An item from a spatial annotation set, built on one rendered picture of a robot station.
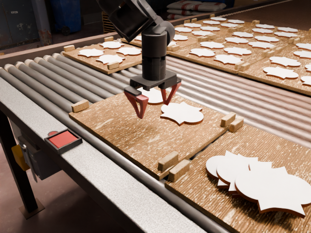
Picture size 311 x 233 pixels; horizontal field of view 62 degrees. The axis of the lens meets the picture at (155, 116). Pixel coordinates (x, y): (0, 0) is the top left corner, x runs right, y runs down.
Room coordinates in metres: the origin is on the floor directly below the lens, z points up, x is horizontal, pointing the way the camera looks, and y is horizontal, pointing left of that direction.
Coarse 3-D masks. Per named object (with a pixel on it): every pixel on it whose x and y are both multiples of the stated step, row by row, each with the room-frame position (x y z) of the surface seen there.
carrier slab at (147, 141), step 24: (120, 96) 0.85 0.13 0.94; (96, 120) 0.68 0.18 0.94; (120, 120) 0.68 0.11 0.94; (144, 120) 0.68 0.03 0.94; (168, 120) 0.68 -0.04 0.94; (216, 120) 0.68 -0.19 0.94; (120, 144) 0.56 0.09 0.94; (144, 144) 0.56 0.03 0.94; (168, 144) 0.56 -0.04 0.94; (192, 144) 0.56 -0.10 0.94; (144, 168) 0.47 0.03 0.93; (168, 168) 0.47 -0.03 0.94
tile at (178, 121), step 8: (168, 104) 0.77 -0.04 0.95; (176, 104) 0.77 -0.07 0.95; (184, 104) 0.77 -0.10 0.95; (168, 112) 0.71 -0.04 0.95; (176, 112) 0.71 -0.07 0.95; (184, 112) 0.71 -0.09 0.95; (192, 112) 0.71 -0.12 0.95; (200, 112) 0.71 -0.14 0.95; (176, 120) 0.67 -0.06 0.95; (184, 120) 0.67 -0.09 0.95; (192, 120) 0.67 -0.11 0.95; (200, 120) 0.67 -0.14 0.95
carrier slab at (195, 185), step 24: (216, 144) 0.56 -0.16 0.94; (240, 144) 0.56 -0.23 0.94; (264, 144) 0.56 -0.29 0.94; (288, 144) 0.56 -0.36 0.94; (192, 168) 0.47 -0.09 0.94; (288, 168) 0.47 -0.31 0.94; (192, 192) 0.39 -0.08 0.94; (216, 192) 0.39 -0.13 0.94; (216, 216) 0.33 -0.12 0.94; (240, 216) 0.33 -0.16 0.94; (264, 216) 0.33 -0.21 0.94; (288, 216) 0.33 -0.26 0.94
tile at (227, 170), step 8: (224, 160) 0.46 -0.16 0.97; (232, 160) 0.46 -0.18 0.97; (240, 160) 0.46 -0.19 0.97; (248, 160) 0.46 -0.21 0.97; (224, 168) 0.43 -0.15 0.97; (232, 168) 0.43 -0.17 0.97; (240, 168) 0.43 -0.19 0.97; (248, 168) 0.43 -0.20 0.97; (224, 176) 0.41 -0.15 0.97; (232, 176) 0.41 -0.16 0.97; (232, 184) 0.38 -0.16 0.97; (232, 192) 0.37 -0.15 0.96
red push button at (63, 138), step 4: (64, 132) 0.63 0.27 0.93; (68, 132) 0.63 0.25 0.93; (56, 136) 0.61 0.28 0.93; (60, 136) 0.61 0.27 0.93; (64, 136) 0.61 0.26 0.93; (68, 136) 0.61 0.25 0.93; (72, 136) 0.61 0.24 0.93; (52, 140) 0.59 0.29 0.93; (56, 140) 0.59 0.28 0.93; (60, 140) 0.59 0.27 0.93; (64, 140) 0.59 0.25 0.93; (68, 140) 0.59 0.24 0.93; (72, 140) 0.59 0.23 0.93; (56, 144) 0.57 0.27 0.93; (60, 144) 0.57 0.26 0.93; (64, 144) 0.57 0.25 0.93
